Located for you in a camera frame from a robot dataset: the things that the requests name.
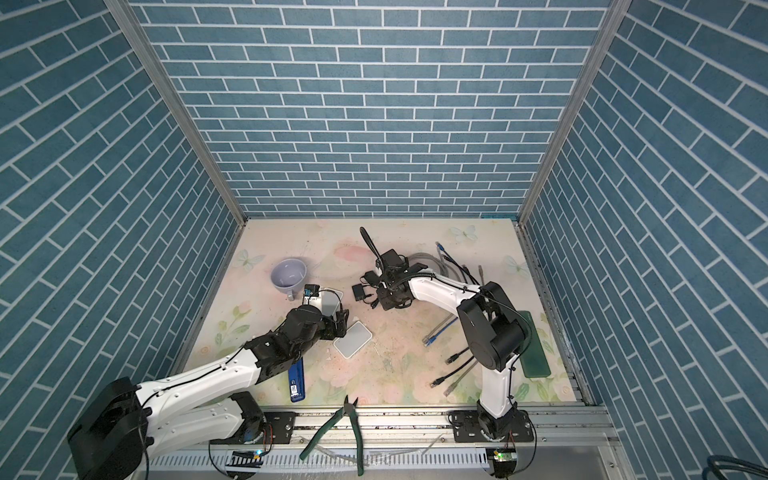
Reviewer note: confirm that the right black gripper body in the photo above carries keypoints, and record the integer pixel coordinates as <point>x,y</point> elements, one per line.
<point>387,296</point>

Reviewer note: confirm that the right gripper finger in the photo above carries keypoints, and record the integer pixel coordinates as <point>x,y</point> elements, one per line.
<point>371,278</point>
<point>370,244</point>

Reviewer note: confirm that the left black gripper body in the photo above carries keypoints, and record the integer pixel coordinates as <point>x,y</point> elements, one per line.
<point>328,331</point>

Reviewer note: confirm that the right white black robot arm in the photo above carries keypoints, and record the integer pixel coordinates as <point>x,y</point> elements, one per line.
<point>496,333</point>

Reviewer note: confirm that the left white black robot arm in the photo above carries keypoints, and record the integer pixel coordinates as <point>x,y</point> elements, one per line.
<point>126,424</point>

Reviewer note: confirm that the black power adapter lower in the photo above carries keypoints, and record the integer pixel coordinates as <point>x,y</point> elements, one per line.
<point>359,292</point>

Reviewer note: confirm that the blue black handheld tool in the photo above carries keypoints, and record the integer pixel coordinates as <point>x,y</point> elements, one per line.
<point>296,377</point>

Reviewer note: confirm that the lavender ceramic cup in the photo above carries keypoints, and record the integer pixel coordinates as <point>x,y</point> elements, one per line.
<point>288,276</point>

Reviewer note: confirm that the left controller board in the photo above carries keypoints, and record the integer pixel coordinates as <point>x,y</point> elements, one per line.
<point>244,462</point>

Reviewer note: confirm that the controller board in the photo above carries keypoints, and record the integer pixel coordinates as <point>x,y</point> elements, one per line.
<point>244,462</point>
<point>502,462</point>

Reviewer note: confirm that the right controller board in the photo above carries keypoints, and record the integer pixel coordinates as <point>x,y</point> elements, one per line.
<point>502,462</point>

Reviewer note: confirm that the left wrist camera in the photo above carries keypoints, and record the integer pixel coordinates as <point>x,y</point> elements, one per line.
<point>311,295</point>

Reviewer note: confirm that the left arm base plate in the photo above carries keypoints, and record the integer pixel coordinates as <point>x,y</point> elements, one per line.
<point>275,427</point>

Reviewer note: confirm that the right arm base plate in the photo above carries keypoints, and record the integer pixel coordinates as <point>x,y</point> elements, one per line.
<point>474,426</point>

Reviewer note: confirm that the aluminium front rail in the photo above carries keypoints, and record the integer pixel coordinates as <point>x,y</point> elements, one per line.
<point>570,441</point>

